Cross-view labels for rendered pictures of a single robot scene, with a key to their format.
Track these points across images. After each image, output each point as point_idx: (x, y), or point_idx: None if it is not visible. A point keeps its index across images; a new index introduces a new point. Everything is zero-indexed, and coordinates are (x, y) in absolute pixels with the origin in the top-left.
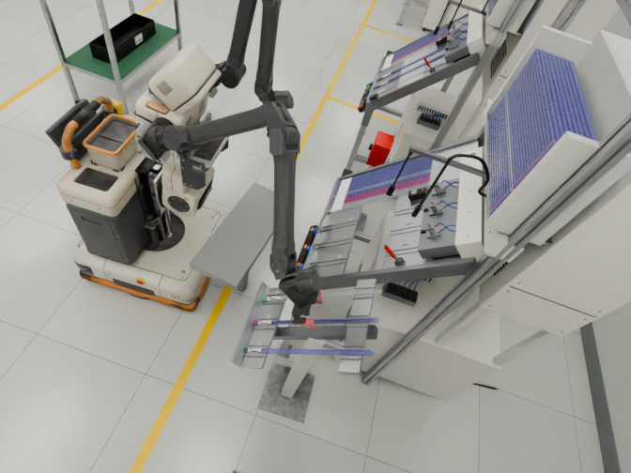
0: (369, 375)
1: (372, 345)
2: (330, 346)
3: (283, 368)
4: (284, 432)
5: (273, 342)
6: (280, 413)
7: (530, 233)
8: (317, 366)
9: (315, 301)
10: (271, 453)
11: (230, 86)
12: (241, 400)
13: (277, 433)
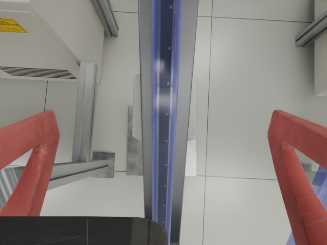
0: (112, 20)
1: (74, 2)
2: (94, 88)
3: (132, 156)
4: (214, 129)
5: (95, 183)
6: (194, 143)
7: None
8: (113, 105)
9: (124, 226)
10: (244, 139)
11: None
12: (192, 201)
13: (218, 139)
